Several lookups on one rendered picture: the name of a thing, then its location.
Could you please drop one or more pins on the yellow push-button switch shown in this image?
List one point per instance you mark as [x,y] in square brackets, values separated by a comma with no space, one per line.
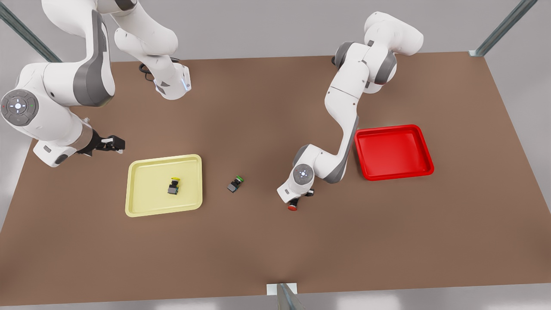
[174,186]

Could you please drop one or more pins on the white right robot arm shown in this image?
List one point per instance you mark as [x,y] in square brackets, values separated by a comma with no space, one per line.
[51,86]

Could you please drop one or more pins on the red push-button switch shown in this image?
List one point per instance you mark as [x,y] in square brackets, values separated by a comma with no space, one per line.
[292,206]

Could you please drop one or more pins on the red tray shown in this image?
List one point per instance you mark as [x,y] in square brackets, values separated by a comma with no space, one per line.
[393,152]

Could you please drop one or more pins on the green push-button switch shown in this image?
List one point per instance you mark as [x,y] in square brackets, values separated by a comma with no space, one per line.
[235,184]

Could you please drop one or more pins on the yellow tray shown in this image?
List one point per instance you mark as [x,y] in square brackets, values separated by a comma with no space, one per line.
[164,185]

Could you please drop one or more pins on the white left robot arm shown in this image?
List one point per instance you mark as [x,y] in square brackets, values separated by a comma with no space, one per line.
[351,86]

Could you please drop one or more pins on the silver frame post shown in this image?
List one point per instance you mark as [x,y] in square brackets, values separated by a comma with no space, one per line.
[26,32]
[286,297]
[501,28]

